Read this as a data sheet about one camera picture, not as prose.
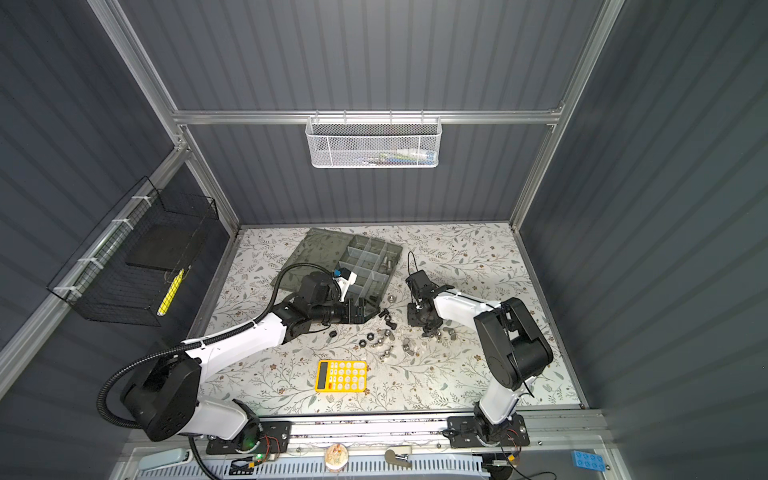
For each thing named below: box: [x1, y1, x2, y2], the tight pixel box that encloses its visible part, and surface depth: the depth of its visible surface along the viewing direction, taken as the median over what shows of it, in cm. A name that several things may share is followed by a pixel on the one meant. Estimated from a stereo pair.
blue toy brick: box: [573, 450, 606, 472], surface depth 71 cm
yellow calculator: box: [315, 360, 368, 393], surface depth 84 cm
